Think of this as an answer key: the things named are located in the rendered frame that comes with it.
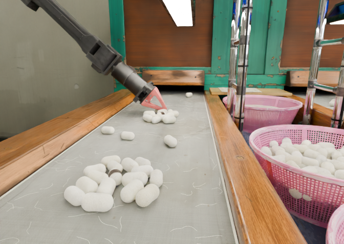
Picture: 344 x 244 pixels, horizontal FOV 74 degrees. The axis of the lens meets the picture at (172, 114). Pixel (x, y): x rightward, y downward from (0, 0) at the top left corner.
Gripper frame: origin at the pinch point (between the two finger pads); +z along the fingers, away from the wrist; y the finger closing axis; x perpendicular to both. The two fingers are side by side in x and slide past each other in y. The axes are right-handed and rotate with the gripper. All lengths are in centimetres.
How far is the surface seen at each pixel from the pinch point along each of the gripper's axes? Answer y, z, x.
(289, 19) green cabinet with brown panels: 43, 18, -59
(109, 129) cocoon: -21.5, -7.5, 7.1
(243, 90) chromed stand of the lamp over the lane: -14.2, 11.1, -20.3
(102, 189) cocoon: -47.2, -1.6, 1.4
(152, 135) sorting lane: -20.6, 1.0, 1.6
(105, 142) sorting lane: -26.2, -6.2, 7.8
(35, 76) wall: 134, -103, 91
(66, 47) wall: 132, -94, 49
